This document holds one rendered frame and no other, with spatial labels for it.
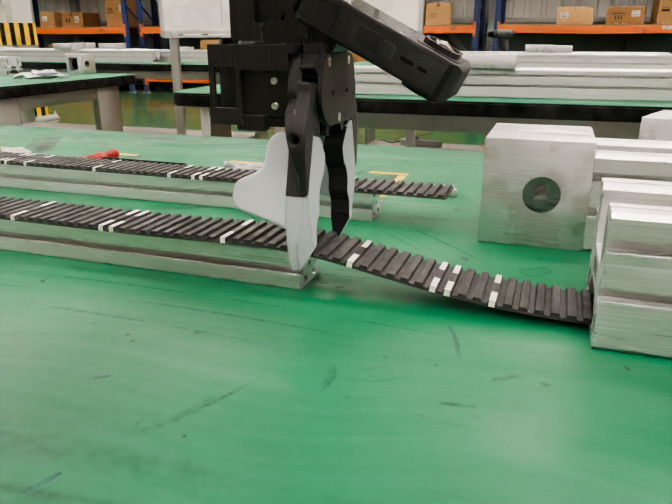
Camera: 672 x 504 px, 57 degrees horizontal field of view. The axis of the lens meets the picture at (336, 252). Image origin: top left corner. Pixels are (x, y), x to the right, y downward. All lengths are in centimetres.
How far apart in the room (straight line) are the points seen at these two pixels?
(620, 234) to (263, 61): 24
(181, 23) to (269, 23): 338
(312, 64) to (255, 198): 10
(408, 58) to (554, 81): 162
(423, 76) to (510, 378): 19
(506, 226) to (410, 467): 33
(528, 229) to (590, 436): 29
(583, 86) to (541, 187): 146
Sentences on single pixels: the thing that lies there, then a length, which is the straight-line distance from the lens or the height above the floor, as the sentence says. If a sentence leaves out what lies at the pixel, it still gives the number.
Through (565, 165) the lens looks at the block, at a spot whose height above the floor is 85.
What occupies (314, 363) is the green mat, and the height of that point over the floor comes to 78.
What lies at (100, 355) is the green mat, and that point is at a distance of 40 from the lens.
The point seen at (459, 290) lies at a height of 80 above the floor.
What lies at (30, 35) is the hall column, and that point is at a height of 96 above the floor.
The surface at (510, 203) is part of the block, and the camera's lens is 57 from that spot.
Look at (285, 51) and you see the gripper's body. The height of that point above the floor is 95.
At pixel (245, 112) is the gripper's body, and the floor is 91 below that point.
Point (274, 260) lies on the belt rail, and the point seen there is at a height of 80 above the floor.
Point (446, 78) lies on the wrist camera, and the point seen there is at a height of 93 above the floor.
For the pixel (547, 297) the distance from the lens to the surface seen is 45.
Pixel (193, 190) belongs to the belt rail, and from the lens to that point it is 72.
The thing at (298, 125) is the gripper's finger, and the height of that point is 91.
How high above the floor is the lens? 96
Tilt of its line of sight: 19 degrees down
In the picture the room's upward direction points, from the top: straight up
